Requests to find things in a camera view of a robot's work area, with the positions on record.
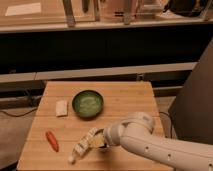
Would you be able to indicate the white ceramic cup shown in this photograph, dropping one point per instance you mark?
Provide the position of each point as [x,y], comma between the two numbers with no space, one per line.
[98,141]

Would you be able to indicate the orange carrot toy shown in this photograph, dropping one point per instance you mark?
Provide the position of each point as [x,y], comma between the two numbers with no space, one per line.
[52,140]

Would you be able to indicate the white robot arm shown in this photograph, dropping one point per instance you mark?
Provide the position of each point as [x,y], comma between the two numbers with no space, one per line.
[135,134]

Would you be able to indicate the white tube bottle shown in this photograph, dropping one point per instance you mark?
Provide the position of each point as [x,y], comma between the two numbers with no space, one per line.
[82,146]

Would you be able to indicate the green bowl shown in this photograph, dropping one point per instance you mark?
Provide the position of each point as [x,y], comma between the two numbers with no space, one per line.
[87,104]

